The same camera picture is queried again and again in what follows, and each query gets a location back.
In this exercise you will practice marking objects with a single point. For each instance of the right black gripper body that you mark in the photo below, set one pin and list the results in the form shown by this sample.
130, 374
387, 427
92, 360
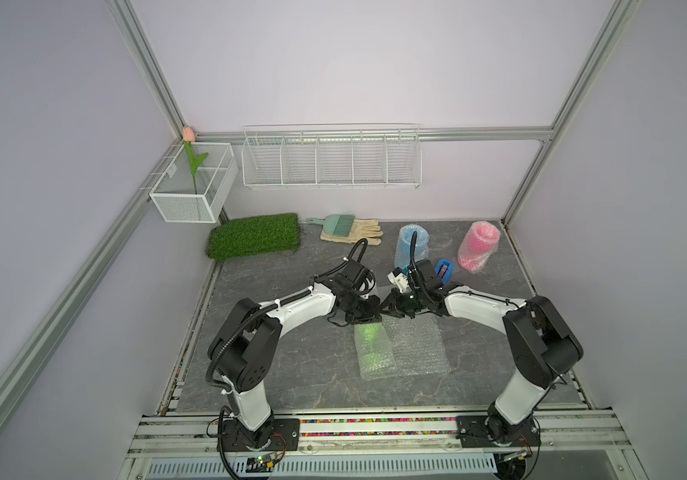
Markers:
403, 303

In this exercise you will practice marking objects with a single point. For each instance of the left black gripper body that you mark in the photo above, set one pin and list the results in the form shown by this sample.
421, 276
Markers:
360, 309

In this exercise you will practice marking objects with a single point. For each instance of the bubble wrap sheet stack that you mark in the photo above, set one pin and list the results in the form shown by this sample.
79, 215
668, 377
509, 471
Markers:
417, 346

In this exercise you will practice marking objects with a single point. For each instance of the green plastic wine glass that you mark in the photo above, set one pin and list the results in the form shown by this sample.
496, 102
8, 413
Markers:
374, 351

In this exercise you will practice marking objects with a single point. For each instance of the blue tape dispenser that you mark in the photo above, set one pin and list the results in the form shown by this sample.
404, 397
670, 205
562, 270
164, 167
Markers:
444, 270

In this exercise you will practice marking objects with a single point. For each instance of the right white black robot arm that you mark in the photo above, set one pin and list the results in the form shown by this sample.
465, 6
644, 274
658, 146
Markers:
543, 346

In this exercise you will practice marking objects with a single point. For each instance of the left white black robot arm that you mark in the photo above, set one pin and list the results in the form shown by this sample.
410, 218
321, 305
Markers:
241, 354

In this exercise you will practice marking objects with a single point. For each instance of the beige cloth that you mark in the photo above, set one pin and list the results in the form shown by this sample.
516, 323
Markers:
362, 229

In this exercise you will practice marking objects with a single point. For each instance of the green artificial grass mat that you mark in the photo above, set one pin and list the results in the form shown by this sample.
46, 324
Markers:
254, 236

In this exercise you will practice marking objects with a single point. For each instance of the artificial pink tulip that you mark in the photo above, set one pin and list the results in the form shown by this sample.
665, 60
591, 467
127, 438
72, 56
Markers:
195, 160

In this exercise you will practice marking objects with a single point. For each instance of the long white wire shelf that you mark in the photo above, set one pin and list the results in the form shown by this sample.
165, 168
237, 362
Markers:
366, 155

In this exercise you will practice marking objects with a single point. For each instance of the small white wire basket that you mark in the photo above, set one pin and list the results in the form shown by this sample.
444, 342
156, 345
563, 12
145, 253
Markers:
173, 193

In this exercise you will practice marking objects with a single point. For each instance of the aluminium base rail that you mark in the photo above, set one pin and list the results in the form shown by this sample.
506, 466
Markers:
389, 444

